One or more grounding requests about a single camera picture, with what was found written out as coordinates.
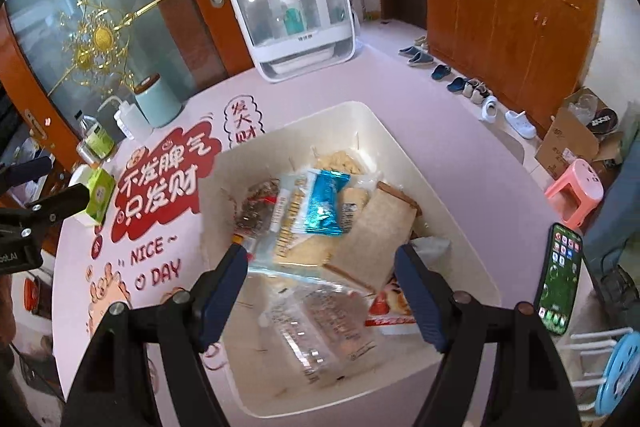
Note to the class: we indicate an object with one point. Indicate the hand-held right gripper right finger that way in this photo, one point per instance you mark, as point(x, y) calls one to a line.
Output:
point(422, 297)

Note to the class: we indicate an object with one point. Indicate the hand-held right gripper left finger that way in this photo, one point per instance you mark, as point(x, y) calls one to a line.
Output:
point(220, 297)

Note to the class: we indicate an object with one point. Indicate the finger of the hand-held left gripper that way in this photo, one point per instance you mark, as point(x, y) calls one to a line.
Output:
point(57, 202)
point(32, 169)

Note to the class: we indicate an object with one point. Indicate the clear grey nut bar packet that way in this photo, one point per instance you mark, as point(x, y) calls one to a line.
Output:
point(430, 249)

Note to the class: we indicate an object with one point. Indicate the beige wafer biscuit packet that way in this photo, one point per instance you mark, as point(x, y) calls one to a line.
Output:
point(370, 237)

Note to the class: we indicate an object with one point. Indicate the white plastic tray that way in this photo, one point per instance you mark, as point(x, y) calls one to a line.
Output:
point(450, 217)

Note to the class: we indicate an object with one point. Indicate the dark nut cluster packet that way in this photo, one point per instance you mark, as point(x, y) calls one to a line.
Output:
point(255, 207)

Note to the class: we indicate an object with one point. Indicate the orange and clear snack packet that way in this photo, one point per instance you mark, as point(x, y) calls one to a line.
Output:
point(320, 327)

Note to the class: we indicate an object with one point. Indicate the white printed snack packet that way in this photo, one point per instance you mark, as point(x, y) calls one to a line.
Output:
point(290, 217)

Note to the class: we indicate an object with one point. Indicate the blue foil snack packet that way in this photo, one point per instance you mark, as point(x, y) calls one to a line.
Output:
point(322, 204)

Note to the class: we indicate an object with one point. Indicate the red and white snack packet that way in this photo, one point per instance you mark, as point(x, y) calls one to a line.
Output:
point(390, 307)

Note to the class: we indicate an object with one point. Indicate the green tissue box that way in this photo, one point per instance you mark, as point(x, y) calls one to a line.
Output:
point(100, 194)

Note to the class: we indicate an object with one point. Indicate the clear bottle green label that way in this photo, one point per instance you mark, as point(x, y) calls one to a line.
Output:
point(97, 142)

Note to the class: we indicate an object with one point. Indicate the white squeeze wash bottle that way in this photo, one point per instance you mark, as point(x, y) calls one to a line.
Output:
point(130, 119)

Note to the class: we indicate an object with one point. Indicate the black smartphone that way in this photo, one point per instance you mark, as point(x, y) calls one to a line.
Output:
point(560, 277)

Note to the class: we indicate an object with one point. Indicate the mint green canister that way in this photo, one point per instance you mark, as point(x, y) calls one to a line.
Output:
point(157, 104)

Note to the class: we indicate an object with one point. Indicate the gold door ornament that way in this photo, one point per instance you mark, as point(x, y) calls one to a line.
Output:
point(102, 38)

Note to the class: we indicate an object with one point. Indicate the puffed rice cracker packet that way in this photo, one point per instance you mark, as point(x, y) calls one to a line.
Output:
point(345, 162)

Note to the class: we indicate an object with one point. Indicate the pink printed tablecloth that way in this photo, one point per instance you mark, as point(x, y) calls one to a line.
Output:
point(425, 107)

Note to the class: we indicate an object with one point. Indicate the pink plastic stool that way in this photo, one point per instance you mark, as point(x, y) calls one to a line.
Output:
point(580, 177)

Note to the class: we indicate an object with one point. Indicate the row of shoes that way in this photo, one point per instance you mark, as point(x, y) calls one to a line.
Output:
point(520, 124)

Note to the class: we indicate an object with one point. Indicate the blue grey cloth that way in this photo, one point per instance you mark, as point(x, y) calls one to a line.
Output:
point(610, 232)

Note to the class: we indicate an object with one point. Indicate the open cardboard box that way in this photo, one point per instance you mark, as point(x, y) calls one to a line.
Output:
point(565, 147)

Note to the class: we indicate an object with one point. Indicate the blue round stool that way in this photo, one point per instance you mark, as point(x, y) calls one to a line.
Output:
point(620, 367)

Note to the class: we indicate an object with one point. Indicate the white bottle sterilizer appliance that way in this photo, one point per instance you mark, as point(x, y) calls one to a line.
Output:
point(300, 44)

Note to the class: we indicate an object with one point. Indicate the baby bottle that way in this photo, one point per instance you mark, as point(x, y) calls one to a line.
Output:
point(292, 19)

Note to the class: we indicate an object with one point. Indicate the wooden cabinet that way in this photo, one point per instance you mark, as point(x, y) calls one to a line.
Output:
point(525, 7)

